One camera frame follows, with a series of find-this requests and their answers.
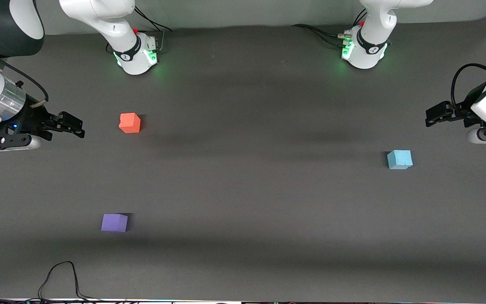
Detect blue foam block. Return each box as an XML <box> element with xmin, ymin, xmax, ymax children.
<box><xmin>387</xmin><ymin>149</ymin><xmax>413</xmax><ymax>170</ymax></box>

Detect orange foam block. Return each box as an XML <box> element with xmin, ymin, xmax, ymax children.
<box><xmin>119</xmin><ymin>113</ymin><xmax>141</xmax><ymax>134</ymax></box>

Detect black looped table cable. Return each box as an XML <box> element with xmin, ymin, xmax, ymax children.
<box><xmin>38</xmin><ymin>261</ymin><xmax>100</xmax><ymax>302</ymax></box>

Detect black left base cable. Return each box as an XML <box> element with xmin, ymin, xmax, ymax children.
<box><xmin>351</xmin><ymin>8</ymin><xmax>367</xmax><ymax>27</ymax></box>
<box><xmin>291</xmin><ymin>24</ymin><xmax>345</xmax><ymax>39</ymax></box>
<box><xmin>310</xmin><ymin>27</ymin><xmax>349</xmax><ymax>47</ymax></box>

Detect dark grey table mat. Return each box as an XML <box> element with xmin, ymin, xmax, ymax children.
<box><xmin>0</xmin><ymin>17</ymin><xmax>486</xmax><ymax>302</ymax></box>

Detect purple foam block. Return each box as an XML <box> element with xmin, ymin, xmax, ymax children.
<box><xmin>101</xmin><ymin>214</ymin><xmax>129</xmax><ymax>233</ymax></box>

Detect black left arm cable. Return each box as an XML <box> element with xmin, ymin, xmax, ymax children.
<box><xmin>451</xmin><ymin>63</ymin><xmax>486</xmax><ymax>111</ymax></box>

